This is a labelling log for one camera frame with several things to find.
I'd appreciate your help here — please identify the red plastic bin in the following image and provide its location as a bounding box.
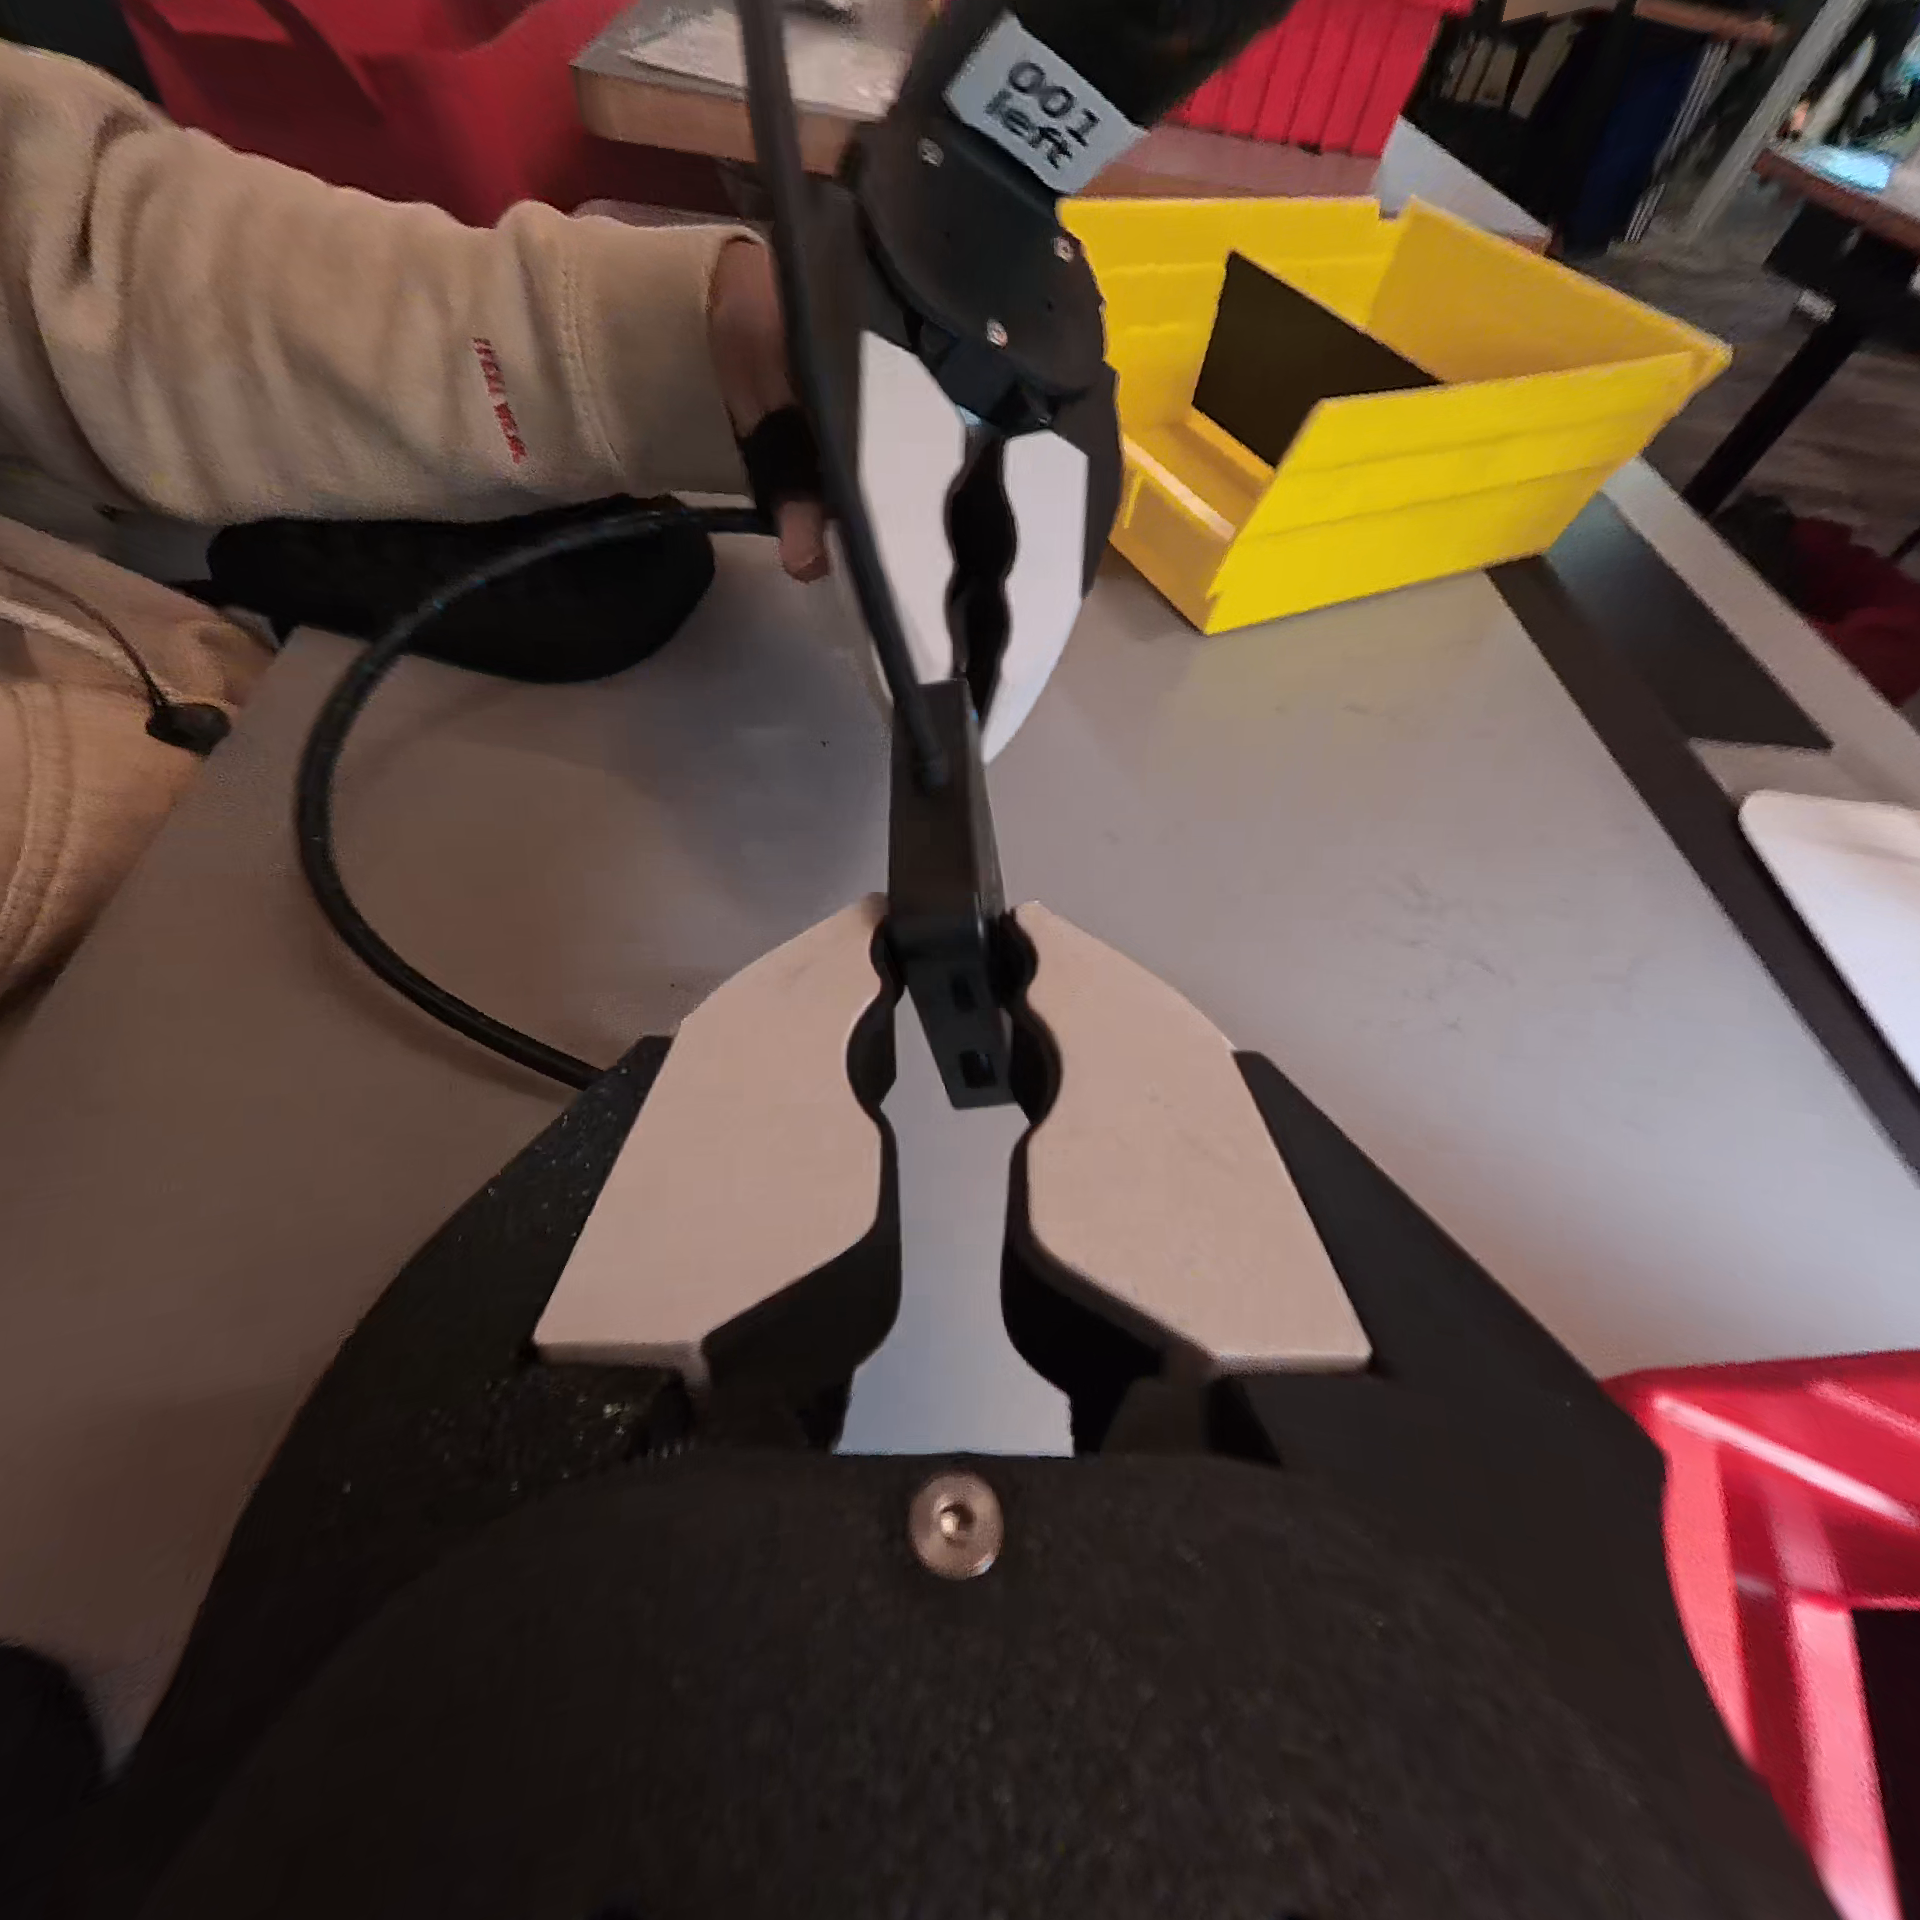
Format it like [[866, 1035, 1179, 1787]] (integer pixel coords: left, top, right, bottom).
[[1598, 1346, 1920, 1920]]

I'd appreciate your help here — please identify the person's left forearm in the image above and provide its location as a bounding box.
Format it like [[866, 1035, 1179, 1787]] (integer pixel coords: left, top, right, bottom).
[[0, 37, 767, 526]]

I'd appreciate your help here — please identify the yellow plastic bin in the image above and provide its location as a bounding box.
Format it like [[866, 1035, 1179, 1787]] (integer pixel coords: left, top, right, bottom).
[[1058, 197, 1735, 638]]

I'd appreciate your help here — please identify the black bin divider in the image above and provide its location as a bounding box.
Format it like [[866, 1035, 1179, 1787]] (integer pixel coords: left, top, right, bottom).
[[1188, 250, 1455, 471]]

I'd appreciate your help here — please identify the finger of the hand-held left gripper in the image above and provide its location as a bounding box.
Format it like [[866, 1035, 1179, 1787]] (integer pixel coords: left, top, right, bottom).
[[964, 359, 1124, 761], [853, 329, 984, 705]]

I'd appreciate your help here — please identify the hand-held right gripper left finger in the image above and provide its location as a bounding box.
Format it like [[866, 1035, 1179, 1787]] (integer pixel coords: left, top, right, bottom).
[[532, 894, 906, 1443]]

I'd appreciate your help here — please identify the red floor bag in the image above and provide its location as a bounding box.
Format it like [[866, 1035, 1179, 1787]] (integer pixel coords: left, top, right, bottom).
[[1787, 519, 1920, 705]]

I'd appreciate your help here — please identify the stack of red bins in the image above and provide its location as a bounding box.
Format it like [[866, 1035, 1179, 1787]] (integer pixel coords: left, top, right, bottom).
[[1169, 0, 1474, 157]]

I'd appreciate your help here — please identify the wooden desk with black legs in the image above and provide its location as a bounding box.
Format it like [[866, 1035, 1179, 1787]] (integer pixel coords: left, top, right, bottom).
[[1679, 139, 1920, 519]]

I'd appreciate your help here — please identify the black braided hdmi cable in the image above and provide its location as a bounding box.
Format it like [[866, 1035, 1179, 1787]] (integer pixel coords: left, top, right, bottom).
[[300, 501, 785, 1097]]

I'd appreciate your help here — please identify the red tote tub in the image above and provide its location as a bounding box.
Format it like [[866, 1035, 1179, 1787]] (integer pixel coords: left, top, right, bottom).
[[118, 0, 638, 228]]

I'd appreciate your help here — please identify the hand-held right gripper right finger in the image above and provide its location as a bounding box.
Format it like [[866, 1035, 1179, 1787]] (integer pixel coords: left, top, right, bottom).
[[1002, 899, 1378, 1443]]

